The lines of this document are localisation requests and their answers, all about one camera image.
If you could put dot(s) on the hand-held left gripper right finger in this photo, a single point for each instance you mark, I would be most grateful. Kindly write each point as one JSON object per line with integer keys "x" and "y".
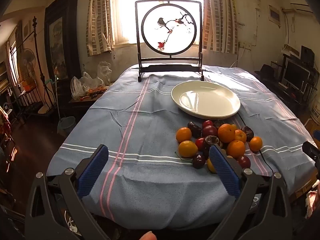
{"x": 225, "y": 172}

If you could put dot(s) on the white air conditioner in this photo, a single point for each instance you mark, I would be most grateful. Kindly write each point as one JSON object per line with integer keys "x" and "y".
{"x": 301, "y": 3}

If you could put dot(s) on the person's left hand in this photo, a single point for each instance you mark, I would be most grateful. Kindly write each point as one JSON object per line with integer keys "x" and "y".
{"x": 148, "y": 236}

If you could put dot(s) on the blue striped tablecloth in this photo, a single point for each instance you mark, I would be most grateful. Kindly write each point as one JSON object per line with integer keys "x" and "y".
{"x": 140, "y": 130}

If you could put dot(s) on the red plum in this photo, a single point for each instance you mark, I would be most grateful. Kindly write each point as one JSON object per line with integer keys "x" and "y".
{"x": 199, "y": 143}
{"x": 207, "y": 123}
{"x": 243, "y": 161}

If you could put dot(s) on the yellowish green mandarin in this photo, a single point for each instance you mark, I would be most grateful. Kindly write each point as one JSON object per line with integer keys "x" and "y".
{"x": 187, "y": 149}

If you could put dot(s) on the black iron coat stand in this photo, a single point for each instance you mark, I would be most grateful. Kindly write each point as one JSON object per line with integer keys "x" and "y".
{"x": 37, "y": 55}

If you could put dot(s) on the black speaker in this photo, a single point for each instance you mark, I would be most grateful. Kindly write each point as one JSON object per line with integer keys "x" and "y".
{"x": 307, "y": 55}

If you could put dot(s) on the bright window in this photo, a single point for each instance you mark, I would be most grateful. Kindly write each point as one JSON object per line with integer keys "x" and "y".
{"x": 125, "y": 10}

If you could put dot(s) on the yellow orange mandarin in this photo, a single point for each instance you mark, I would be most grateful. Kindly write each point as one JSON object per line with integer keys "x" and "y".
{"x": 211, "y": 166}

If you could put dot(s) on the round bird painting table screen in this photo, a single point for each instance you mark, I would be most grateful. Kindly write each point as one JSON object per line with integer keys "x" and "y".
{"x": 167, "y": 30}

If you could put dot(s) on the light blue bucket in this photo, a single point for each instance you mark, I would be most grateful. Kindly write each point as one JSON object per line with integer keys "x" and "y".
{"x": 67, "y": 126}

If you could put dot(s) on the white round plate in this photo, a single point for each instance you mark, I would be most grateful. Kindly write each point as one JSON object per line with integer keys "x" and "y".
{"x": 205, "y": 100}

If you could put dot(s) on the standing fan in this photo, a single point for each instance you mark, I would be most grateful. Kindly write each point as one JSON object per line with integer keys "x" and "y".
{"x": 28, "y": 62}

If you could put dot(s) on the dark purple plum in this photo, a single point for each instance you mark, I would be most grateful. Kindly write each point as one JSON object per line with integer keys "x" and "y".
{"x": 209, "y": 131}
{"x": 199, "y": 161}

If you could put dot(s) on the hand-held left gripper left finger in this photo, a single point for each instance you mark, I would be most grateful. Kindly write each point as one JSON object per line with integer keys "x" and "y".
{"x": 92, "y": 170}

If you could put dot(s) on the dark wooden side table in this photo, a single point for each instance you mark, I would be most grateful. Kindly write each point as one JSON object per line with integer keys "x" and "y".
{"x": 80, "y": 103}

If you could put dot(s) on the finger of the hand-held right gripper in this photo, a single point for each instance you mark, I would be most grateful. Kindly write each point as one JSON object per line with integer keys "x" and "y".
{"x": 311, "y": 151}

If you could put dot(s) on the large orange mandarin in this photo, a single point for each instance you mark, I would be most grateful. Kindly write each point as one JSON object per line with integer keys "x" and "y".
{"x": 236, "y": 148}
{"x": 226, "y": 133}

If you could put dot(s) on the small wall frame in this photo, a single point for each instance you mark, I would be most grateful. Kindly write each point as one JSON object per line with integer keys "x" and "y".
{"x": 274, "y": 15}

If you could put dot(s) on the black hat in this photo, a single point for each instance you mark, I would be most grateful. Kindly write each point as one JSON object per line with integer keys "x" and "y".
{"x": 265, "y": 72}

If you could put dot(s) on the dark framed painting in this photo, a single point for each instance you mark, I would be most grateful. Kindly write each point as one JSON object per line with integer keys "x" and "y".
{"x": 60, "y": 37}

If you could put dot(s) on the dark wrinkled passion fruit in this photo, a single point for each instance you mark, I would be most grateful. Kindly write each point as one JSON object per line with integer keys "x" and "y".
{"x": 212, "y": 140}
{"x": 194, "y": 129}
{"x": 217, "y": 124}
{"x": 247, "y": 132}

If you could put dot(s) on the small yellow kumquat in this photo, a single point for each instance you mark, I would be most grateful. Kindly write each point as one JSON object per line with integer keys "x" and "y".
{"x": 234, "y": 127}

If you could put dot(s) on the computer monitor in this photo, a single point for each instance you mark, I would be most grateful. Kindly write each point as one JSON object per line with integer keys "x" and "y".
{"x": 295, "y": 75}

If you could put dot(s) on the checked curtain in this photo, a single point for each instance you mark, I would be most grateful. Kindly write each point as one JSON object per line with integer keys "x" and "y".
{"x": 97, "y": 17}
{"x": 220, "y": 17}

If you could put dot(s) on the clear plastic bag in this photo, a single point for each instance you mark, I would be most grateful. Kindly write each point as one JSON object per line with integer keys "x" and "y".
{"x": 82, "y": 85}
{"x": 103, "y": 71}

